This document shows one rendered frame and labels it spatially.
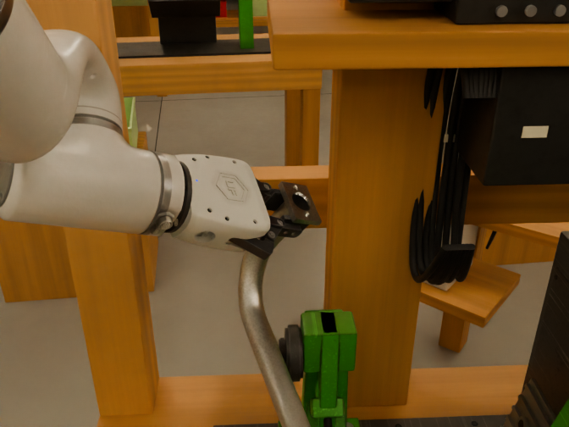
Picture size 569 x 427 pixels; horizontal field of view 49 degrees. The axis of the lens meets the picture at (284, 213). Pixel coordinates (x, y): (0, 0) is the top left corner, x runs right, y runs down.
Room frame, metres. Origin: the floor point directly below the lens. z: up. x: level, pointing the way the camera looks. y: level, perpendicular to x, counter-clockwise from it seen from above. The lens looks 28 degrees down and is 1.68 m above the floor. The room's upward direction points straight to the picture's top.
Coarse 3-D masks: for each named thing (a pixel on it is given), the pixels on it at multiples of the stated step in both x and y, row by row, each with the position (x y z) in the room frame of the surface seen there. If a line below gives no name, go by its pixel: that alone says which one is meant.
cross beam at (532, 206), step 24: (264, 168) 0.90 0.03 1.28; (288, 168) 0.90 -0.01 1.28; (312, 168) 0.90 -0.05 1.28; (456, 168) 0.90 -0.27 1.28; (312, 192) 0.87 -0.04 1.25; (480, 192) 0.88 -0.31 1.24; (504, 192) 0.88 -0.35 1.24; (528, 192) 0.88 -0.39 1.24; (552, 192) 0.88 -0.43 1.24; (480, 216) 0.88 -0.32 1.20; (504, 216) 0.88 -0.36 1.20; (528, 216) 0.88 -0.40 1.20; (552, 216) 0.88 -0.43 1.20
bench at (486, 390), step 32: (160, 384) 0.84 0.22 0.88; (192, 384) 0.84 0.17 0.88; (224, 384) 0.84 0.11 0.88; (256, 384) 0.84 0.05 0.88; (416, 384) 0.84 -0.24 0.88; (448, 384) 0.84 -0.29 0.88; (480, 384) 0.84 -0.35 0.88; (512, 384) 0.84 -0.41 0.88; (128, 416) 0.76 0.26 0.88; (160, 416) 0.76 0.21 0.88; (192, 416) 0.76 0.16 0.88; (224, 416) 0.76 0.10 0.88; (256, 416) 0.76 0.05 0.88; (352, 416) 0.76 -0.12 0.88; (384, 416) 0.76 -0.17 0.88; (416, 416) 0.76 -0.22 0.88; (448, 416) 0.76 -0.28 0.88
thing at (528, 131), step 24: (504, 72) 0.68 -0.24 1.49; (528, 72) 0.68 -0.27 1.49; (552, 72) 0.68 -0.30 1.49; (504, 96) 0.68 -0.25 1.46; (528, 96) 0.68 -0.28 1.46; (552, 96) 0.68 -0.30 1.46; (480, 120) 0.72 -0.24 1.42; (504, 120) 0.68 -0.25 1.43; (528, 120) 0.68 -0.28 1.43; (552, 120) 0.68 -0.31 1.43; (480, 144) 0.71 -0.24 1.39; (504, 144) 0.68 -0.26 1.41; (528, 144) 0.68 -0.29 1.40; (552, 144) 0.68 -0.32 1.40; (480, 168) 0.70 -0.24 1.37; (504, 168) 0.68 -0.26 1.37; (528, 168) 0.68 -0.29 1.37; (552, 168) 0.68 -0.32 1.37
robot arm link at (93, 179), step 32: (96, 128) 0.53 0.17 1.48; (64, 160) 0.49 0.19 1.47; (96, 160) 0.50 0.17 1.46; (128, 160) 0.53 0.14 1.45; (0, 192) 0.47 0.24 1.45; (32, 192) 0.46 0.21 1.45; (64, 192) 0.47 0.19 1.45; (96, 192) 0.49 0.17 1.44; (128, 192) 0.50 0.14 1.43; (160, 192) 0.52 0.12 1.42; (64, 224) 0.48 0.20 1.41; (96, 224) 0.49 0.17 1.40; (128, 224) 0.51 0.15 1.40
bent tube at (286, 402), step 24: (288, 192) 0.64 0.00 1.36; (312, 216) 0.63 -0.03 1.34; (264, 264) 0.65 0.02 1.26; (240, 288) 0.64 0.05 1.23; (240, 312) 0.62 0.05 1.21; (264, 312) 0.62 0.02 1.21; (264, 336) 0.58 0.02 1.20; (264, 360) 0.56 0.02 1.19; (288, 384) 0.53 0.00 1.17; (288, 408) 0.50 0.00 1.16
